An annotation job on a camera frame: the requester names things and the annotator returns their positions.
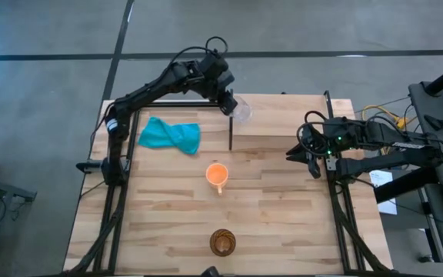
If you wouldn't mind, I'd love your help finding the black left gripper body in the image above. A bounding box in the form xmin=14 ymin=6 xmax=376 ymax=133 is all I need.
xmin=205 ymin=70 xmax=238 ymax=102

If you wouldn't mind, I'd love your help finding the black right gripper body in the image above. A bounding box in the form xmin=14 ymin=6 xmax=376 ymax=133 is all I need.
xmin=300 ymin=116 xmax=368 ymax=157

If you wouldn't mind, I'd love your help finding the clear glass mug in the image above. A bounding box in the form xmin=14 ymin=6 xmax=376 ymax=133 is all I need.
xmin=231 ymin=95 xmax=253 ymax=125

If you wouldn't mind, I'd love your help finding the orange mug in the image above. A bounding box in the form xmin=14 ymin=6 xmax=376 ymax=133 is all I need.
xmin=205 ymin=162 xmax=230 ymax=196

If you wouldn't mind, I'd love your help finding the black metal shelf leg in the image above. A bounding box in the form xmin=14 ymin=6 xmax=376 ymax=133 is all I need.
xmin=228 ymin=88 xmax=234 ymax=152

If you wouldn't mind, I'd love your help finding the white paper sheet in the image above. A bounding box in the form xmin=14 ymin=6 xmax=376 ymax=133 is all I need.
xmin=368 ymin=169 xmax=398 ymax=215

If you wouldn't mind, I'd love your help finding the teal cloth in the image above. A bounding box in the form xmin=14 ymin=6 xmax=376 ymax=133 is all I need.
xmin=137 ymin=116 xmax=202 ymax=156

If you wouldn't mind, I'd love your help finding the black support beam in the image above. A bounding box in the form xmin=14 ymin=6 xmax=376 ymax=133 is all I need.
xmin=374 ymin=167 xmax=440 ymax=204

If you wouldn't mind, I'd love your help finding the amber faceted tumbler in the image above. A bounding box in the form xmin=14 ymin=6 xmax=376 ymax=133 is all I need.
xmin=209 ymin=228 xmax=237 ymax=258

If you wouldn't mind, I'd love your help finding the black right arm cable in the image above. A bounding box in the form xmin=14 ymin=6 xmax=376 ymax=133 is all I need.
xmin=295 ymin=110 xmax=330 ymax=157

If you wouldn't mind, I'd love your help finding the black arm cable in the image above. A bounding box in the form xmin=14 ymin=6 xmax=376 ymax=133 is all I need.
xmin=295 ymin=110 xmax=330 ymax=157
xmin=169 ymin=35 xmax=229 ymax=65

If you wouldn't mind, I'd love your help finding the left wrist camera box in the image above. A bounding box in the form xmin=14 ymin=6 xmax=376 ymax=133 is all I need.
xmin=202 ymin=49 xmax=229 ymax=76

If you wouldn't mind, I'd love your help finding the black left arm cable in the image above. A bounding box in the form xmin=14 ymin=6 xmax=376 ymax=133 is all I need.
xmin=169 ymin=35 xmax=229 ymax=65

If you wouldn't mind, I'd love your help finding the yellow cable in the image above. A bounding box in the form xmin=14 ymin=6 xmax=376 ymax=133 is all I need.
xmin=361 ymin=104 xmax=409 ymax=130

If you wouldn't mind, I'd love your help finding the black table-level camera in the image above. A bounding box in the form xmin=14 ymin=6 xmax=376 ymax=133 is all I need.
xmin=200 ymin=265 xmax=221 ymax=277

